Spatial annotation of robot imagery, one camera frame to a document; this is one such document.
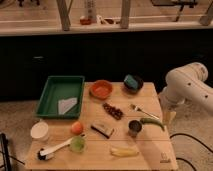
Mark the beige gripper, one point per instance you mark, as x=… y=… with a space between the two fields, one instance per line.
x=168 y=116

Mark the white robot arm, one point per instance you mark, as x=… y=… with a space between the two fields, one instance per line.
x=185 y=83

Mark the dark metal cup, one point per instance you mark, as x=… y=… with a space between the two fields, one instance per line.
x=134 y=128

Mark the green plastic cup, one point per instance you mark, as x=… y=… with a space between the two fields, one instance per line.
x=77 y=144

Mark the white folded paper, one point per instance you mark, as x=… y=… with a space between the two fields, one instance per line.
x=64 y=105

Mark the black bowl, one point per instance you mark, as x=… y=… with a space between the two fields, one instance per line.
x=140 y=84

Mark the teal sponge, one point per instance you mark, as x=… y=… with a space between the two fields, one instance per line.
x=131 y=82

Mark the yellow banana peel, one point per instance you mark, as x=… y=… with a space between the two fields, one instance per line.
x=123 y=152

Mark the orange bowl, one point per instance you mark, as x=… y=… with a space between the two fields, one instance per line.
x=101 y=89

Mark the orange tomato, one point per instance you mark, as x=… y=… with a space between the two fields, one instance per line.
x=77 y=128

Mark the green plastic tray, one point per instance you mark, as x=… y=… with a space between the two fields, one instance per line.
x=57 y=88

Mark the red white object on shelf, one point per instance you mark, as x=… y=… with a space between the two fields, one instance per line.
x=85 y=21

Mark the white dish brush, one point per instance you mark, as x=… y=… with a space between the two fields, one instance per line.
x=45 y=154

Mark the black stand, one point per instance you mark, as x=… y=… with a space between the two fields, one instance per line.
x=5 y=153

